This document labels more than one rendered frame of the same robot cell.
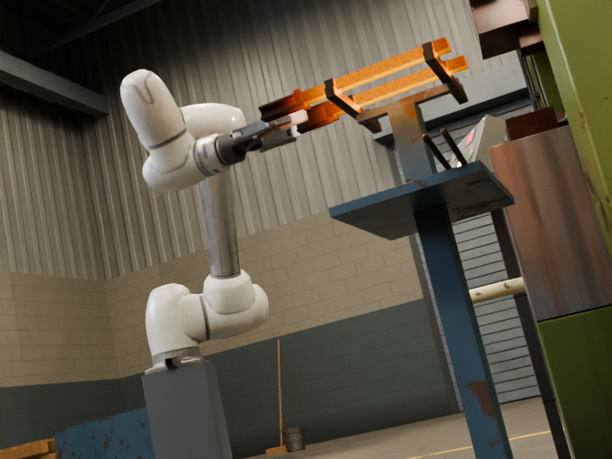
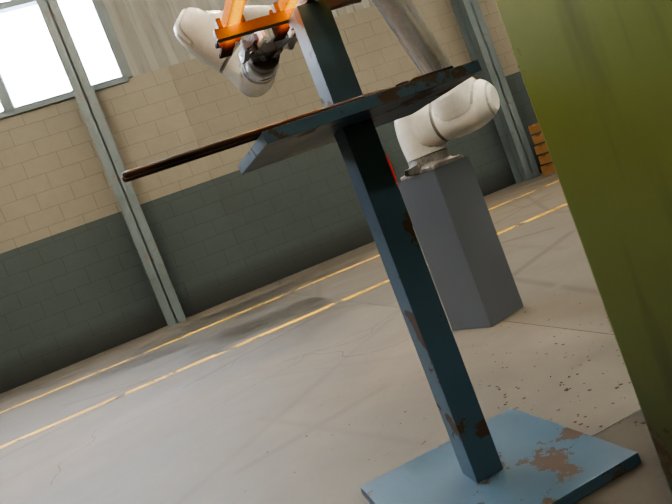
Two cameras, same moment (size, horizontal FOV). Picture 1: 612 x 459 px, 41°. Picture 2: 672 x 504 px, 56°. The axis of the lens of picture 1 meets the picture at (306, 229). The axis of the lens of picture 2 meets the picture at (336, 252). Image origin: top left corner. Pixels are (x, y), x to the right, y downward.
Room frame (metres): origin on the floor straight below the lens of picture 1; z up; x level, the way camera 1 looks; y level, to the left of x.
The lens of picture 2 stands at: (0.86, -1.15, 0.59)
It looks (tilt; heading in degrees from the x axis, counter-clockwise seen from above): 4 degrees down; 54
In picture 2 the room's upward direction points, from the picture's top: 21 degrees counter-clockwise
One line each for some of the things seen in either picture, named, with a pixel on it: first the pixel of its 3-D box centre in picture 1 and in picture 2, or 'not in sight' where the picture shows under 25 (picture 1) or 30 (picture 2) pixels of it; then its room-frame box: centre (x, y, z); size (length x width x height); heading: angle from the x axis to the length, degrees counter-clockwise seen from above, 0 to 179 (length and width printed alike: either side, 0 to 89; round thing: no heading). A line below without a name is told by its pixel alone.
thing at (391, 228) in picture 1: (429, 206); (350, 121); (1.65, -0.26, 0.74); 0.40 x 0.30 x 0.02; 160
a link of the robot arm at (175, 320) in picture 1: (173, 318); (419, 126); (2.62, 0.48, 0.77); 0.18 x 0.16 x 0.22; 105
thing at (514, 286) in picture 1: (514, 286); not in sight; (2.54, -0.59, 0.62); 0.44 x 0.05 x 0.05; 77
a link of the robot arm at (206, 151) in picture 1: (214, 154); (260, 63); (1.82, 0.17, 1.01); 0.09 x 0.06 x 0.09; 159
